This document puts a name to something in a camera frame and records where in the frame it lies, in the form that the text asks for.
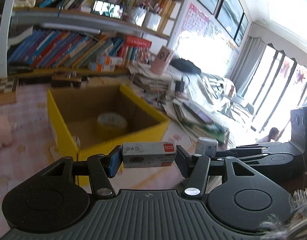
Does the wooden chess board box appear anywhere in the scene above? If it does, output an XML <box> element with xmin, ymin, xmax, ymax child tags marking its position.
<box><xmin>0</xmin><ymin>77</ymin><xmax>18</xmax><ymax>105</ymax></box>

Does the pink pen holder cup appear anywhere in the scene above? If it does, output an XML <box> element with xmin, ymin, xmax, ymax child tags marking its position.
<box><xmin>150</xmin><ymin>46</ymin><xmax>174</xmax><ymax>75</ymax></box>

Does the tape roll in box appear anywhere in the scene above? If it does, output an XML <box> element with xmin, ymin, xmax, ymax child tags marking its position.
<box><xmin>96</xmin><ymin>112</ymin><xmax>127</xmax><ymax>138</ymax></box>

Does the white staples box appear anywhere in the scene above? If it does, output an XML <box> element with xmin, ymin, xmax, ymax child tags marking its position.
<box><xmin>122</xmin><ymin>142</ymin><xmax>177</xmax><ymax>168</ymax></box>

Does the white bookshelf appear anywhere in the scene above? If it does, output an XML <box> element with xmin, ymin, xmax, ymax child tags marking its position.
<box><xmin>0</xmin><ymin>0</ymin><xmax>170</xmax><ymax>77</ymax></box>

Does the row of leaning books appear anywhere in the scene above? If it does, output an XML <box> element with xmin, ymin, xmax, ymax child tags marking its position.
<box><xmin>7</xmin><ymin>28</ymin><xmax>152</xmax><ymax>69</ymax></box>

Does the pile of books and papers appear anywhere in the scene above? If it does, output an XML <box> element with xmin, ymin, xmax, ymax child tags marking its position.
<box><xmin>127</xmin><ymin>63</ymin><xmax>230</xmax><ymax>145</ymax></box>

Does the blue white spray bottle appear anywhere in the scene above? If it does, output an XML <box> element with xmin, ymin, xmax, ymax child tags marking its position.
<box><xmin>195</xmin><ymin>137</ymin><xmax>218</xmax><ymax>158</ymax></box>

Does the pink checkered table mat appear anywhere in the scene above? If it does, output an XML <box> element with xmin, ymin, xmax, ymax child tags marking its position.
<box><xmin>0</xmin><ymin>85</ymin><xmax>185</xmax><ymax>237</ymax></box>

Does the yellow cardboard box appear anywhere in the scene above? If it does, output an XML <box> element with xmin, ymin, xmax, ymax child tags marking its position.
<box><xmin>46</xmin><ymin>83</ymin><xmax>171</xmax><ymax>188</ymax></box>

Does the pink plush pig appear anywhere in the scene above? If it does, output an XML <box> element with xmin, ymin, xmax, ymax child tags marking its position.
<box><xmin>0</xmin><ymin>115</ymin><xmax>12</xmax><ymax>148</ymax></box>

